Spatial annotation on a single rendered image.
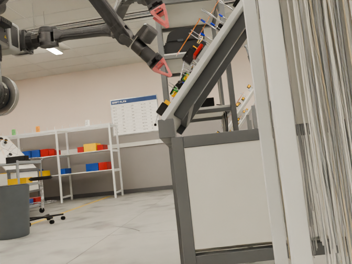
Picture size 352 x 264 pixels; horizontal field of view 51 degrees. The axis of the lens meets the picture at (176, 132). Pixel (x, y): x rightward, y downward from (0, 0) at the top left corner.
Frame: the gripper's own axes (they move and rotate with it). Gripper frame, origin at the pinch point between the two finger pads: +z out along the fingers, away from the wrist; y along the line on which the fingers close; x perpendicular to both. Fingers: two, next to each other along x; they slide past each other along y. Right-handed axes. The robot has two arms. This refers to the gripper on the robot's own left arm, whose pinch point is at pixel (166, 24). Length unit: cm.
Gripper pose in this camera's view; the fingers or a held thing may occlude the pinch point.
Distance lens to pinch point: 160.6
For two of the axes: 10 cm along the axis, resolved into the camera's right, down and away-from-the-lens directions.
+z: 5.2, 8.5, -0.4
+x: -8.5, 5.2, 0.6
